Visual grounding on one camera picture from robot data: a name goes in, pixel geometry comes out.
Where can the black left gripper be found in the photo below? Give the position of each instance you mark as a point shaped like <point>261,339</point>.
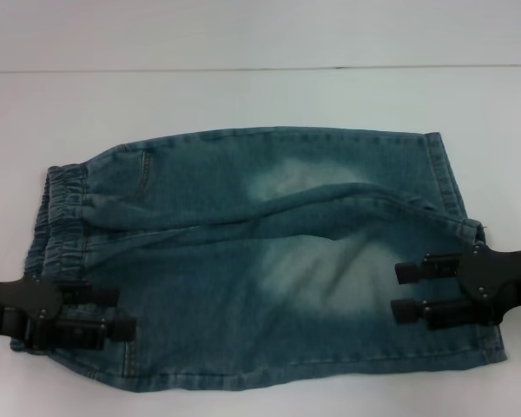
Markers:
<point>21,299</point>

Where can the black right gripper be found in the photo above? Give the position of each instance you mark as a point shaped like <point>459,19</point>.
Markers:
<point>508,282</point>

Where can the blue denim shorts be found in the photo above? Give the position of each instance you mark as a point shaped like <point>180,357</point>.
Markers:
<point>243,260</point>

